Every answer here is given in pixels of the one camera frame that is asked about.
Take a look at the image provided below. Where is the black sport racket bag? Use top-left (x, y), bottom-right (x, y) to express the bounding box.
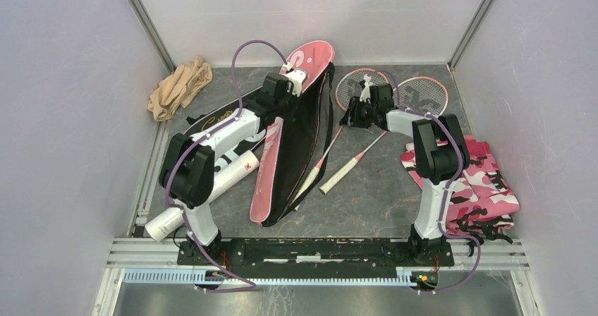
top-left (183, 99), bottom-right (266, 173)

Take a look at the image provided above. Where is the pink sport racket bag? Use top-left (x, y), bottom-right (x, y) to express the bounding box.
top-left (249, 40), bottom-right (335, 227)

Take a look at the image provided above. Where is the pink frame racket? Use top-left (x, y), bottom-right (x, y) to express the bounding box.
top-left (293, 68), bottom-right (389, 203)
top-left (319, 76), bottom-right (449, 195)

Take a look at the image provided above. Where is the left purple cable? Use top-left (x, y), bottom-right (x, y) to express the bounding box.
top-left (164, 39), bottom-right (291, 295)

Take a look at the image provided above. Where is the purple cable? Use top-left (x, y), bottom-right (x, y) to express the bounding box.
top-left (164, 39), bottom-right (291, 295)
top-left (373, 69), bottom-right (482, 295)

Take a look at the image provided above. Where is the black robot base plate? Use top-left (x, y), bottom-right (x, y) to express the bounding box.
top-left (176, 237), bottom-right (455, 280)

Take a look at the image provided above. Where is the pink frame racket right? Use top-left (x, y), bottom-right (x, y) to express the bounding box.
top-left (319, 76), bottom-right (449, 195)

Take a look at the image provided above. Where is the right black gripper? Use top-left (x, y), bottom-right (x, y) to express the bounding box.
top-left (339, 97), bottom-right (377, 129)

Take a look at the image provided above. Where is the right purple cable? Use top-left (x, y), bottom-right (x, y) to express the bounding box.
top-left (373, 69), bottom-right (482, 295)

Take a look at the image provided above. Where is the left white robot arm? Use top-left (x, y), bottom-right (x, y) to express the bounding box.
top-left (160, 69), bottom-right (307, 265)

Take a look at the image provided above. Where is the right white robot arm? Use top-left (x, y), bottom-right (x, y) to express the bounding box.
top-left (340, 83), bottom-right (469, 265)

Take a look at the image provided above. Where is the pink camouflage cloth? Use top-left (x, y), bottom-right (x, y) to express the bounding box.
top-left (401, 135), bottom-right (520, 243)

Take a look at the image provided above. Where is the pink frame racket left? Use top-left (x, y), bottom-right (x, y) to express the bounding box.
top-left (293, 68), bottom-right (389, 203)

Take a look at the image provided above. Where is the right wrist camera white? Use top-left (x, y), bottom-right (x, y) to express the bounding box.
top-left (360, 74), bottom-right (373, 104)

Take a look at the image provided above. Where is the white shuttlecock tube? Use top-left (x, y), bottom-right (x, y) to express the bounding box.
top-left (145, 150), bottom-right (260, 242)

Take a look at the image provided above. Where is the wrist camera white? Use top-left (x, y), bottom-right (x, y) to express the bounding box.
top-left (360, 74), bottom-right (373, 104)
top-left (281, 63), bottom-right (308, 97)

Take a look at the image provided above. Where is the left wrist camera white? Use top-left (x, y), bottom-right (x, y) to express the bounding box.
top-left (281, 63), bottom-right (308, 97)

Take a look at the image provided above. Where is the beige crumpled cloth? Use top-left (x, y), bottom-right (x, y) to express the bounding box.
top-left (147, 56), bottom-right (213, 122)

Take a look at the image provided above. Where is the white slotted cable duct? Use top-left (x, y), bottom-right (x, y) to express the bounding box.
top-left (123, 269), bottom-right (416, 288)

